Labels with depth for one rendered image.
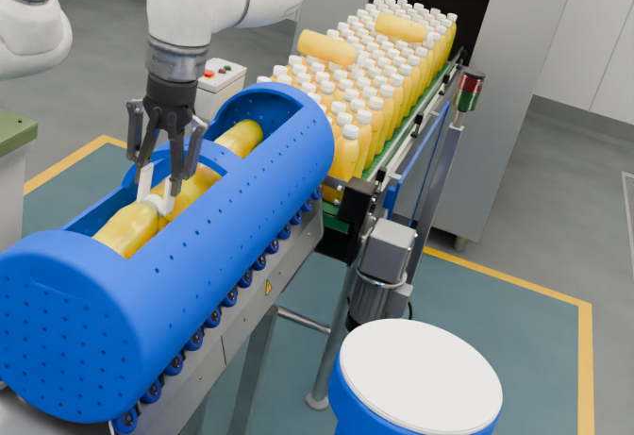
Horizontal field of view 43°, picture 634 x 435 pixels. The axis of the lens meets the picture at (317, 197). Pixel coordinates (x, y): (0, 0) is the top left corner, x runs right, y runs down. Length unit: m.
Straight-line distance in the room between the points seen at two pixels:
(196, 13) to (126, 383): 0.52
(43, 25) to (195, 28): 0.71
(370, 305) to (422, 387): 0.86
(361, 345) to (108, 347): 0.45
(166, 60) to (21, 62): 0.72
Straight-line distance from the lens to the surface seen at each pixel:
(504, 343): 3.41
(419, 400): 1.31
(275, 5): 1.25
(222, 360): 1.55
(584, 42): 6.04
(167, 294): 1.16
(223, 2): 1.17
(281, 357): 2.95
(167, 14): 1.15
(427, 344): 1.43
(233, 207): 1.36
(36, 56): 1.87
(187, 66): 1.18
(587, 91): 6.13
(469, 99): 2.18
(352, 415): 1.31
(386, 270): 2.10
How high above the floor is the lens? 1.86
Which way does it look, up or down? 27 degrees down
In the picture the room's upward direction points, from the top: 14 degrees clockwise
